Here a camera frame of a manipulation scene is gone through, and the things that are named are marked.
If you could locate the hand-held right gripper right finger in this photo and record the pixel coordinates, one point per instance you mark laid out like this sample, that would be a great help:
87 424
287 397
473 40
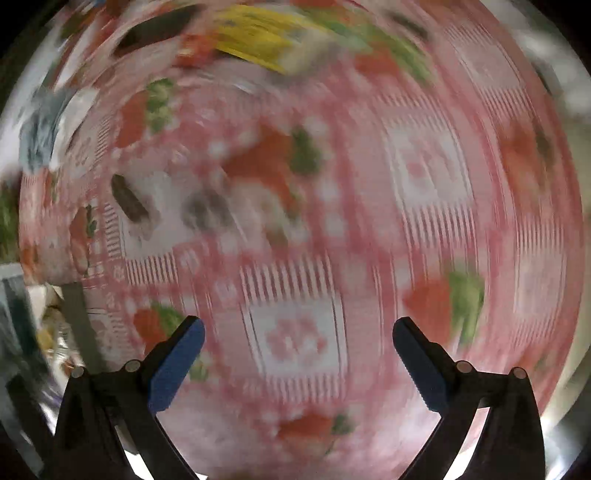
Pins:
422 369

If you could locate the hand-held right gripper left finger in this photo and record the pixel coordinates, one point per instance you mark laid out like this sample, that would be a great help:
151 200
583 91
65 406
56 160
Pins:
175 369

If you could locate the small white dark snack packet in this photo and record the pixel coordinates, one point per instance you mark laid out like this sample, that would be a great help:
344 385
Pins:
131 201
207 210

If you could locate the pink paw print tablecloth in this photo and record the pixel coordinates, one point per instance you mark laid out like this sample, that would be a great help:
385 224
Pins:
351 221

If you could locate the blue white snack packet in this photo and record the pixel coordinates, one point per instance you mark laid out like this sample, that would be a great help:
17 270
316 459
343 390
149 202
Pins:
44 124

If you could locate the dark brown snack packet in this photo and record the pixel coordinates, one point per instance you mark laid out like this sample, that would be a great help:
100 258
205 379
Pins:
154 30

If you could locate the yellow snack packet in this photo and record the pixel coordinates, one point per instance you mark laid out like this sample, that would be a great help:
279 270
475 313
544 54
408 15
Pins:
258 39

